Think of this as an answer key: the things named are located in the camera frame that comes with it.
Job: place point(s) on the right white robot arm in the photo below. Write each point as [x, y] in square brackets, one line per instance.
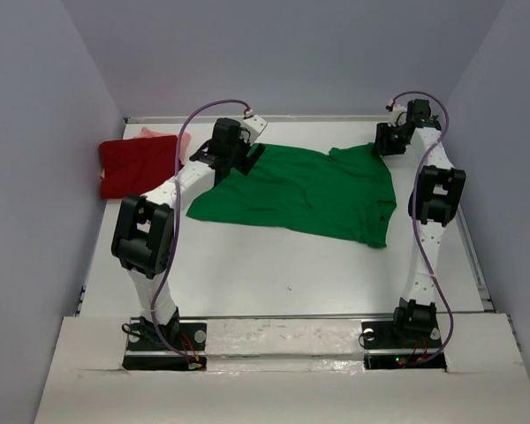
[432, 206]

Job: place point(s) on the aluminium table rail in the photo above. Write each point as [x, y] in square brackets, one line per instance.
[270, 118]

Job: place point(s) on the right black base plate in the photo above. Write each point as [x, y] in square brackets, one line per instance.
[386, 349]

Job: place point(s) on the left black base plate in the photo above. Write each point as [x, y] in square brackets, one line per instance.
[144, 350]

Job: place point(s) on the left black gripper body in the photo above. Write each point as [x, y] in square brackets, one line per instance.
[237, 155]

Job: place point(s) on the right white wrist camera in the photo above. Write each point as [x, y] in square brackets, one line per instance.
[397, 114]

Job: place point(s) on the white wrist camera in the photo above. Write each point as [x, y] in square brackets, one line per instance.
[255, 126]
[397, 114]

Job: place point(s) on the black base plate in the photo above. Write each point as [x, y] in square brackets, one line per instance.
[386, 349]
[144, 350]

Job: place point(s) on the red folded t shirt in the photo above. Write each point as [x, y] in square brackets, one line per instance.
[136, 166]

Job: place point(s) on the pink folded t shirt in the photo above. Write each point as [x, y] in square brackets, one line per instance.
[184, 140]

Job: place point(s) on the green t shirt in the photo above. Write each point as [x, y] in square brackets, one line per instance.
[346, 193]

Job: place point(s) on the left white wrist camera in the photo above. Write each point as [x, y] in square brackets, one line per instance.
[255, 126]

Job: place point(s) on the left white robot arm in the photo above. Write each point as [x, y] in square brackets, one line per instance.
[145, 238]

